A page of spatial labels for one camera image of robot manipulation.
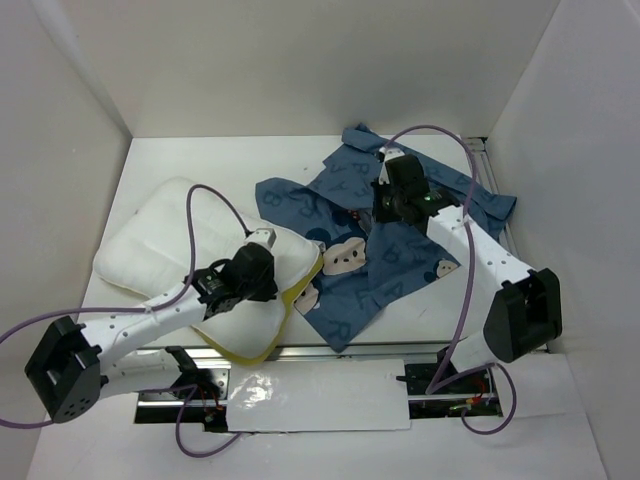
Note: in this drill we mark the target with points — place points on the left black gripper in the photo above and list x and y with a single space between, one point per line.
267 292

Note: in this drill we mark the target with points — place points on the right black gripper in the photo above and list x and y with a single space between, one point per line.
379 213

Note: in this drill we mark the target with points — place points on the blue cartoon print pillowcase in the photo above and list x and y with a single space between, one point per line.
366 265

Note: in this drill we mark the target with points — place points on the white pillow yellow trim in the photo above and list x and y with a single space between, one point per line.
152 251

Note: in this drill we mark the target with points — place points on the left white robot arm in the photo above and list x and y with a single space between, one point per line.
77 364

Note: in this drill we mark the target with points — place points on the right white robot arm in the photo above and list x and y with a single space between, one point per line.
525 309

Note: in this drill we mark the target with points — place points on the white cover sheet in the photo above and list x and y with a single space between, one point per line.
318 396

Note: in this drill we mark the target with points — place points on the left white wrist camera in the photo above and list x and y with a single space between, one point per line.
264 237

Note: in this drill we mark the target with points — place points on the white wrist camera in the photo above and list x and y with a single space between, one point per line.
385 155
264 237

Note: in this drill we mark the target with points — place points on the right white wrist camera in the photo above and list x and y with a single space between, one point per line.
385 155

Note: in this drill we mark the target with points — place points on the aluminium side rail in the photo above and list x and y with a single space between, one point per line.
487 179

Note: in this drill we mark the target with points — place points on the aluminium front rail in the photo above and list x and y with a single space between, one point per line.
423 351

